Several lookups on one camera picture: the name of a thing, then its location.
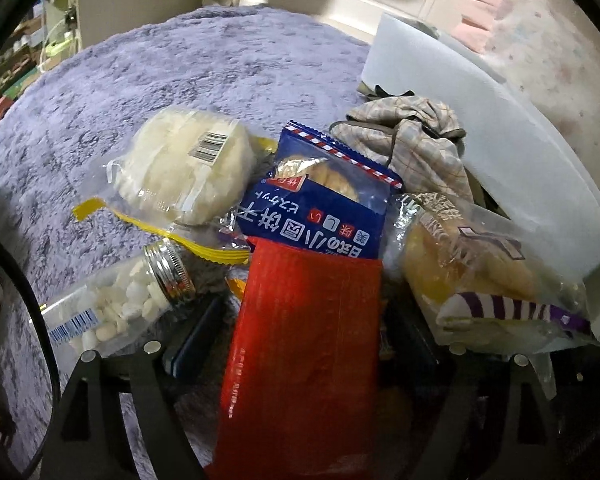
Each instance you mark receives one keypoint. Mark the yellow bread clear packet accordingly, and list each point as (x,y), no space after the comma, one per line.
(455,270)

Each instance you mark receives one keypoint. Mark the pink floral pillow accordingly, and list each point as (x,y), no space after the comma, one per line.
(545,50)

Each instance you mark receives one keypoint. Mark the plaid cloth pouch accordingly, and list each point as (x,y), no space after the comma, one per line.
(420,150)

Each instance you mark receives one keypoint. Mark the clear bottle white tablets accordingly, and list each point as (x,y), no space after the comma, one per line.
(115,305)

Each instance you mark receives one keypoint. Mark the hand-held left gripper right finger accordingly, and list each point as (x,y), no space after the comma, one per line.
(455,390)

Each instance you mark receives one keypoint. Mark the red snack packet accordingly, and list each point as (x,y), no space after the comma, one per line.
(300,335)

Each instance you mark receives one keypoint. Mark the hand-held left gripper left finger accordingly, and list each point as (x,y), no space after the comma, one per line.
(162,410)

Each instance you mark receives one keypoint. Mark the purple fluffy blanket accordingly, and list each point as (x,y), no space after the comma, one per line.
(155,70)

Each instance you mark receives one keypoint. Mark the white bun clear packet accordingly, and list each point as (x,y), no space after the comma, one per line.
(180,170)

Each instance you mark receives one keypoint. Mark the cluttered shelf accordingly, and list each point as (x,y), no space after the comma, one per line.
(30,50)

